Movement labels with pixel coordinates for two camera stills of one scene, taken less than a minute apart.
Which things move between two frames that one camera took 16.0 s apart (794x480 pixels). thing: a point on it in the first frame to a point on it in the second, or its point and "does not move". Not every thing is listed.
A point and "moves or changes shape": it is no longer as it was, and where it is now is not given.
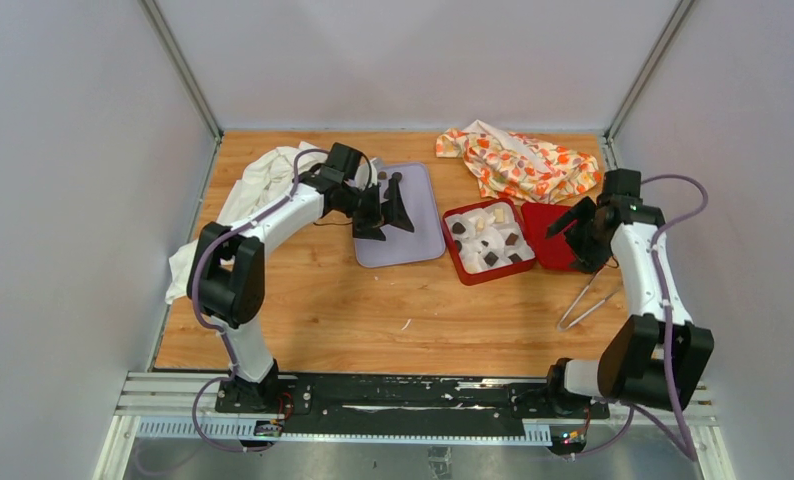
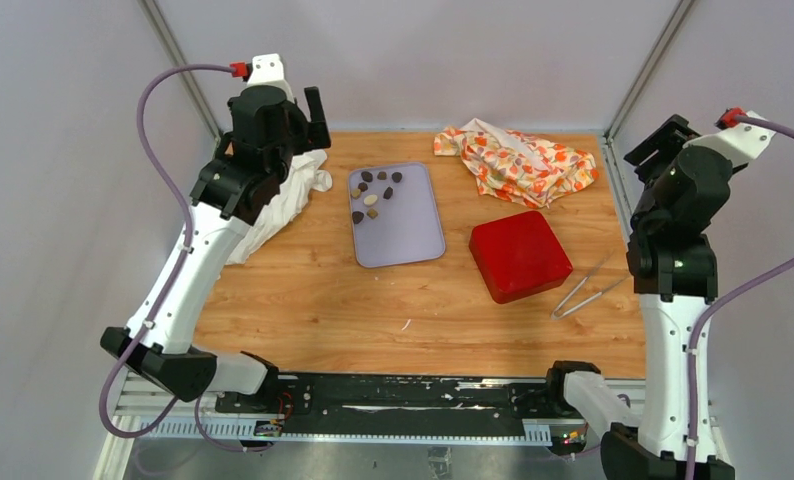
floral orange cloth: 516,165 does not move
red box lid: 553,252 moves or changes shape
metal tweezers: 560,328 to 556,317
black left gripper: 391,212 to 316,133
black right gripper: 588,259 to 666,140
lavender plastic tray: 426,241 does not move
